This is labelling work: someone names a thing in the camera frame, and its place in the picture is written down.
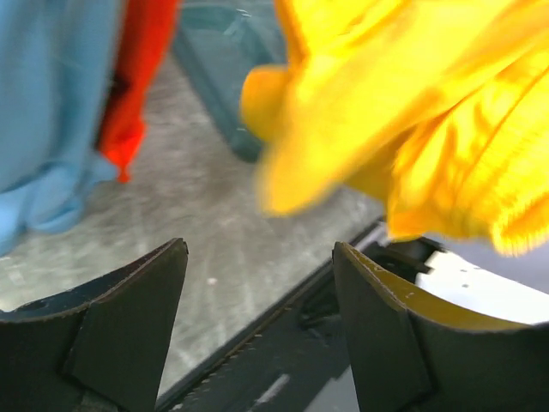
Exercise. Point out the orange shorts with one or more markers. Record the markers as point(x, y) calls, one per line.
point(146, 34)

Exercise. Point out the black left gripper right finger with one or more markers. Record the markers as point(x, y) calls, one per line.
point(412, 351)

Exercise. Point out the yellow shorts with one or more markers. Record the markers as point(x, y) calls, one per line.
point(439, 109)

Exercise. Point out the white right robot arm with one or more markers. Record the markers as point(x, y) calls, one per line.
point(454, 279)

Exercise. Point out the light blue shorts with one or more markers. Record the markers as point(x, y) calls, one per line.
point(57, 65)

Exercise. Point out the teal plastic tray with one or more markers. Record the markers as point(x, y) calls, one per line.
point(217, 43)

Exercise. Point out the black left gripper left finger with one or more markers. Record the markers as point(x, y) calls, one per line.
point(100, 346)

